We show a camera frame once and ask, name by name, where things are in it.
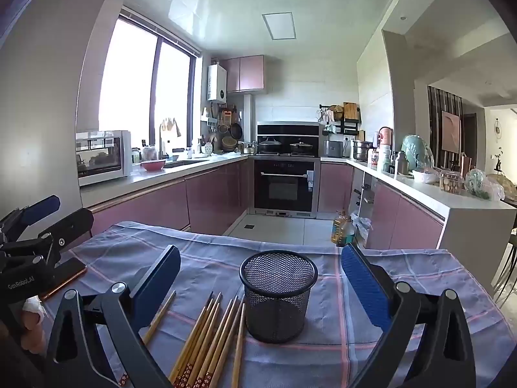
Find pink base cabinets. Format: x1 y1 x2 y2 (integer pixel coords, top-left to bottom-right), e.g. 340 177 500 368
317 162 445 251
87 157 251 247

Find pink wall picture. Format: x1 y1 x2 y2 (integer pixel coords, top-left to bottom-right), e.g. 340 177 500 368
441 110 461 153

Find plastic bag of greens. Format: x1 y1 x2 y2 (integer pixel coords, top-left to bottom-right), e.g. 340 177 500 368
464 168 505 200

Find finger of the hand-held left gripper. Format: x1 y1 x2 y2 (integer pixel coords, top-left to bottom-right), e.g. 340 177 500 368
38 208 94 269
0 195 61 235

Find black built-in oven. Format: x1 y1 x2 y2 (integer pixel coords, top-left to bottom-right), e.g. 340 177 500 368
254 158 316 213

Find pink wall cabinet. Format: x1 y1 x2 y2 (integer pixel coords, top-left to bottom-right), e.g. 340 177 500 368
220 55 265 93

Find clear plastic bag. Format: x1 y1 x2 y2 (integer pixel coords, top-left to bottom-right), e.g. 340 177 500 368
351 214 372 247

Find dark chair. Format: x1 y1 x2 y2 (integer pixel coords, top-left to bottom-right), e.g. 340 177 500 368
491 230 517 304

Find bunch of wooden chopsticks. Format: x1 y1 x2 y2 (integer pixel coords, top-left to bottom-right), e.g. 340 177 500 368
119 290 247 388

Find black range hood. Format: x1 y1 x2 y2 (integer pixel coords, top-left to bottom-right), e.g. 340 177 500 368
257 122 321 158

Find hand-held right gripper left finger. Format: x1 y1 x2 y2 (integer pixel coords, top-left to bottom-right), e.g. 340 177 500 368
44 244 182 388

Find black wall rack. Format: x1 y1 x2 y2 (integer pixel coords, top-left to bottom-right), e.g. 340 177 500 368
319 103 362 136

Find clear plastic food container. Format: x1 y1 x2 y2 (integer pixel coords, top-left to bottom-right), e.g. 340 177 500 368
439 170 463 195

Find ceiling light panel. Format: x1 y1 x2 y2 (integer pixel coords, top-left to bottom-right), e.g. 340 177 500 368
262 12 297 41

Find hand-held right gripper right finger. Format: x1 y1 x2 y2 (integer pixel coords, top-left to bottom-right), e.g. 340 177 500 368
340 243 476 388

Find black mesh pen holder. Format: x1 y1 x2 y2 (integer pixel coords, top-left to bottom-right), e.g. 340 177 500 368
239 250 318 344

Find person's left hand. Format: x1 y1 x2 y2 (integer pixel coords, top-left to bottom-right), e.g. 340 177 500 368
20 296 48 346

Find kitchen window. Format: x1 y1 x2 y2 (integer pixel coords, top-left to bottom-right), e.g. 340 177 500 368
99 6 201 146

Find blue plaid tablecloth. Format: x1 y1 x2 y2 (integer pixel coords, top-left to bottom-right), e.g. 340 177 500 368
40 221 517 388

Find steel steamer pot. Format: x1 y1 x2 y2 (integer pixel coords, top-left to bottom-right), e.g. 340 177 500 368
352 139 373 161

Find white water heater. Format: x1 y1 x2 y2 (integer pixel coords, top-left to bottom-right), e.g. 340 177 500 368
207 65 227 103

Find white countertop oven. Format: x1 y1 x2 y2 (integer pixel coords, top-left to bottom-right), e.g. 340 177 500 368
76 130 133 187

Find green countertop appliance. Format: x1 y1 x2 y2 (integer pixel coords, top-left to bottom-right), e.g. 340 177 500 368
401 135 429 170

